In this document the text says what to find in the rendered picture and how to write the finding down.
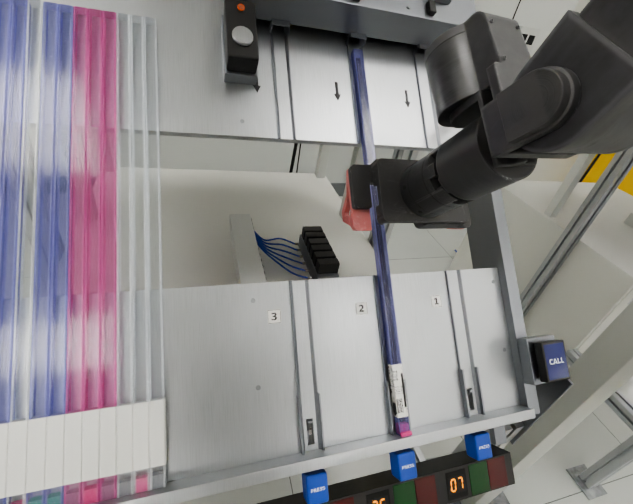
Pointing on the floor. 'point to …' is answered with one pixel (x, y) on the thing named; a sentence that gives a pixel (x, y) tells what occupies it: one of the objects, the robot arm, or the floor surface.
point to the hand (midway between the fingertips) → (381, 214)
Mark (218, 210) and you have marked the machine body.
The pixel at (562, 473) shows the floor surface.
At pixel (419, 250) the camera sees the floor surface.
